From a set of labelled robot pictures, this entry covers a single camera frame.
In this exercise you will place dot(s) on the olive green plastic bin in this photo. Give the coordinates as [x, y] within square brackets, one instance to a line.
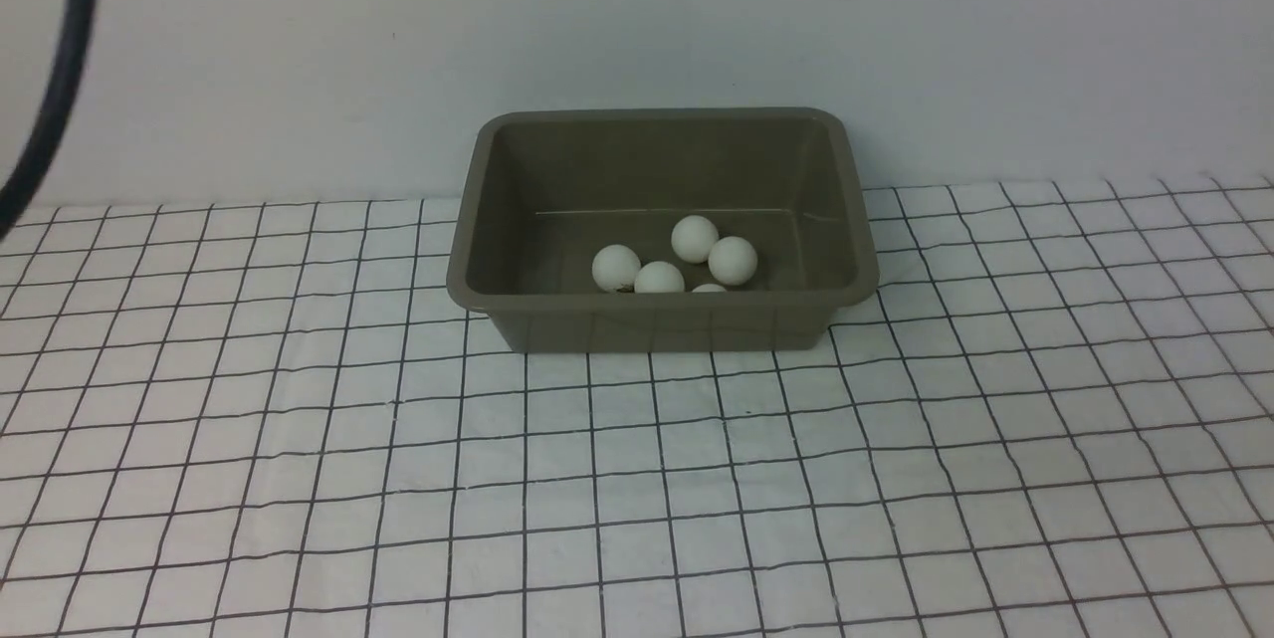
[547, 190]

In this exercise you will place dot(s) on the white black-grid tablecloth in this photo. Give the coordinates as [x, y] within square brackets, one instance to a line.
[1054, 420]

